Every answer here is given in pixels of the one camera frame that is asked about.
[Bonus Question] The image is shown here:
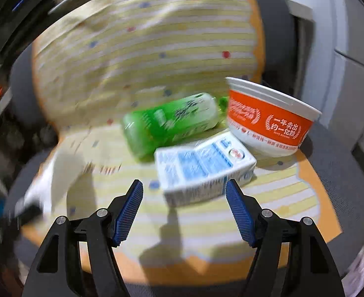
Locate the pink trash bag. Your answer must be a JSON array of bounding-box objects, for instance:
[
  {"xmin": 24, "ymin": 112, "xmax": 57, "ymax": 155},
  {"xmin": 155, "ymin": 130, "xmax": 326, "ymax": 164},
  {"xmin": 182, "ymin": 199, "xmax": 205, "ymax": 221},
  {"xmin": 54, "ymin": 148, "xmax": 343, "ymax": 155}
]
[{"xmin": 341, "ymin": 245, "xmax": 364, "ymax": 297}]

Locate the green tea bottle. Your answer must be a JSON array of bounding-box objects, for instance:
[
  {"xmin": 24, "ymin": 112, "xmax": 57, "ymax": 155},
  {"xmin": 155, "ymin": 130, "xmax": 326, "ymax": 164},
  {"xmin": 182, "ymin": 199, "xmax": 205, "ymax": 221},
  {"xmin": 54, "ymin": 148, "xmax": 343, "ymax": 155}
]
[{"xmin": 122, "ymin": 93, "xmax": 228, "ymax": 159}]

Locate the grey office chair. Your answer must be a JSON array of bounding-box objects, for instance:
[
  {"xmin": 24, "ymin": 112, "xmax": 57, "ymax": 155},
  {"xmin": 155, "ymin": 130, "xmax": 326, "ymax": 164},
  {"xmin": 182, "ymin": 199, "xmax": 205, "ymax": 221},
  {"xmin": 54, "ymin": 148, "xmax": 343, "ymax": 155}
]
[{"xmin": 2, "ymin": 0, "xmax": 364, "ymax": 297}]

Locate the white paper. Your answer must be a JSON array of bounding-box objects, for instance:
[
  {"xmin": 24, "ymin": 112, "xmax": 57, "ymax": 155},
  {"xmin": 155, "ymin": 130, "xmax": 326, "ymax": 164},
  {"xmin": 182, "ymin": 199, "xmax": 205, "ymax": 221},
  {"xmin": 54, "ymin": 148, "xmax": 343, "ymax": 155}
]
[{"xmin": 14, "ymin": 149, "xmax": 86, "ymax": 215}]

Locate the white refrigerator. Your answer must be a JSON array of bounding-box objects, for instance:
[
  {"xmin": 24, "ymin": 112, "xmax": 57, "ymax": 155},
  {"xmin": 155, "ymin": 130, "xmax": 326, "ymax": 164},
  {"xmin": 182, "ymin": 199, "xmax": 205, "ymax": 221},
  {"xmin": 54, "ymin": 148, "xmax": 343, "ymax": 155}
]
[{"xmin": 287, "ymin": 0, "xmax": 364, "ymax": 149}]

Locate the white blue milk carton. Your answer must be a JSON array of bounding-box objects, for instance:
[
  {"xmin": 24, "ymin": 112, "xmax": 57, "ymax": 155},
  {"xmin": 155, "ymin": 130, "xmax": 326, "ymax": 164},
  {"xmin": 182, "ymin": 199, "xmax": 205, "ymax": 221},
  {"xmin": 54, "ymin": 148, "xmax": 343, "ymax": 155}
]
[{"xmin": 155, "ymin": 131, "xmax": 257, "ymax": 207}]

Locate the yellow striped orange-edged cloth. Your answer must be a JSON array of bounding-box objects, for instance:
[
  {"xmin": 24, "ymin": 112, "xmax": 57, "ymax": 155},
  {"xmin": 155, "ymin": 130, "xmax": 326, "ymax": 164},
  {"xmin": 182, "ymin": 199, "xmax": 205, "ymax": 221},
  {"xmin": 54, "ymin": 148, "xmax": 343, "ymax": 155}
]
[{"xmin": 23, "ymin": 0, "xmax": 341, "ymax": 283}]

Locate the orange white paper bowl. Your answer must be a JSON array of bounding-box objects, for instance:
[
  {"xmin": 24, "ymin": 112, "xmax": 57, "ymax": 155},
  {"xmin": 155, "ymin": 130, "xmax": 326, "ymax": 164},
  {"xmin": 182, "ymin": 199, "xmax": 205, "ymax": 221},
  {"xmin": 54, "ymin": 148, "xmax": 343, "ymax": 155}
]
[{"xmin": 226, "ymin": 77, "xmax": 321, "ymax": 158}]

